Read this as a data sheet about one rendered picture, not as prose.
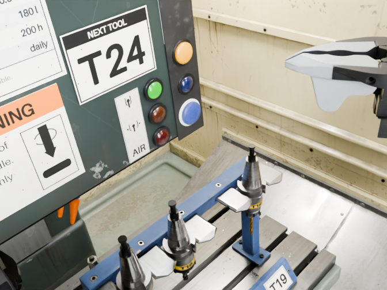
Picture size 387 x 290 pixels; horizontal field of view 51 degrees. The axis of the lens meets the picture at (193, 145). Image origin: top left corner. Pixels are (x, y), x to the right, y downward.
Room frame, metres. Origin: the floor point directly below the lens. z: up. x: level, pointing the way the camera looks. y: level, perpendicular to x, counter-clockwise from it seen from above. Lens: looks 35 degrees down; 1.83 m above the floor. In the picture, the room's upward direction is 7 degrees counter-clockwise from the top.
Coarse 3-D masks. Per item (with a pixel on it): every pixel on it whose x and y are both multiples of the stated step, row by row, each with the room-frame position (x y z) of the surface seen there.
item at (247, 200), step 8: (224, 192) 0.67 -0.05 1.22; (232, 192) 0.67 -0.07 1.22; (240, 192) 0.66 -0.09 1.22; (216, 200) 0.65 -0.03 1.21; (224, 200) 0.64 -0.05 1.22; (232, 200) 0.64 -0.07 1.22; (240, 200) 0.64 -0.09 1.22; (248, 200) 0.63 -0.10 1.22; (232, 208) 0.62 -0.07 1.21; (240, 208) 0.61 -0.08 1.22; (248, 208) 0.62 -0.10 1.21
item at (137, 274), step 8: (120, 256) 0.46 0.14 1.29; (128, 256) 0.46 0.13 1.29; (136, 256) 0.47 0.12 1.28; (120, 264) 0.46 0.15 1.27; (128, 264) 0.45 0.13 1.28; (136, 264) 0.46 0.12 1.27; (120, 272) 0.46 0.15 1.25; (128, 272) 0.45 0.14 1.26; (136, 272) 0.45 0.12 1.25; (144, 272) 0.47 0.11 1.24; (128, 280) 0.45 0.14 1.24; (136, 280) 0.45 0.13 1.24; (144, 280) 0.46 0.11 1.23
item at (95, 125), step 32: (64, 0) 0.37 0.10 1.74; (96, 0) 0.39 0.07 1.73; (128, 0) 0.41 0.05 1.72; (64, 32) 0.36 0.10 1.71; (160, 32) 0.43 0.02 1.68; (64, 64) 0.36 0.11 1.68; (160, 64) 0.42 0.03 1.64; (64, 96) 0.35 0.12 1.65; (96, 128) 0.36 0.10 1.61; (96, 160) 0.36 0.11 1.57; (128, 160) 0.38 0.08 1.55; (64, 192) 0.33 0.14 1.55; (0, 224) 0.29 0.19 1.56; (32, 224) 0.31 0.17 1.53
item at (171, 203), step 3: (168, 201) 0.54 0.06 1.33; (171, 201) 0.54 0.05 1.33; (174, 201) 0.54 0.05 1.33; (168, 204) 0.53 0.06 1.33; (171, 204) 0.53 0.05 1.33; (174, 204) 0.53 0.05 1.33; (171, 207) 0.53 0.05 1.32; (174, 207) 0.53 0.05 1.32; (171, 210) 0.53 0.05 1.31; (174, 210) 0.53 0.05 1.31; (177, 210) 0.54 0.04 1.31; (171, 213) 0.53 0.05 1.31; (174, 213) 0.53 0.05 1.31; (177, 213) 0.53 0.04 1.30; (171, 216) 0.53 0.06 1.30; (174, 216) 0.53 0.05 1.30; (177, 216) 0.53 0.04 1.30; (174, 219) 0.53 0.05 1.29
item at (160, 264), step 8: (152, 248) 0.54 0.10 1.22; (160, 248) 0.53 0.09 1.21; (144, 256) 0.52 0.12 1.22; (152, 256) 0.52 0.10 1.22; (160, 256) 0.51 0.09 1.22; (168, 256) 0.51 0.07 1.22; (144, 264) 0.50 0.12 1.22; (152, 264) 0.50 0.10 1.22; (160, 264) 0.49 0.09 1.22; (168, 264) 0.49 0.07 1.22; (152, 272) 0.48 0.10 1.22; (160, 272) 0.48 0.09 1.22; (168, 272) 0.48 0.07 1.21
